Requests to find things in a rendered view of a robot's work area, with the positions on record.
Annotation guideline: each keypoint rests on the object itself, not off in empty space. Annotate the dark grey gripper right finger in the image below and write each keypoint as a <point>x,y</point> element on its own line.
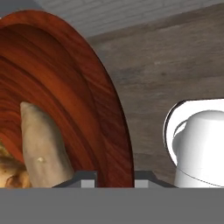
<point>143,178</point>

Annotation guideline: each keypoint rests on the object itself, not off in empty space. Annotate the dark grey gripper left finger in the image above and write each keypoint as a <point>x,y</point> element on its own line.
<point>84,178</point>

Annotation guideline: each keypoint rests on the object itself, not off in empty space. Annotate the white bowl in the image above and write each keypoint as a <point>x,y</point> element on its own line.
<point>201,143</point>

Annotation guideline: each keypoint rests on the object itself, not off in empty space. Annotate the brown wooden plate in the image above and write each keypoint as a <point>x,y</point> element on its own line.
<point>73,96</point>

